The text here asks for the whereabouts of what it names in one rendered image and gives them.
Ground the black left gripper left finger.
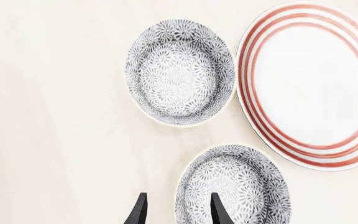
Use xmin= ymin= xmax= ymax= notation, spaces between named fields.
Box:
xmin=124 ymin=192 xmax=149 ymax=224

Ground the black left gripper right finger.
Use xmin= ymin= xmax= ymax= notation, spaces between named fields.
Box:
xmin=210 ymin=192 xmax=237 ymax=224

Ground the black-and-white patterned bowl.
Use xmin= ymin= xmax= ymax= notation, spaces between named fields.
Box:
xmin=124 ymin=19 xmax=237 ymax=128
xmin=174 ymin=140 xmax=291 ymax=224

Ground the white plate with red rings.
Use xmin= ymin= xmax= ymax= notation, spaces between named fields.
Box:
xmin=236 ymin=0 xmax=358 ymax=173

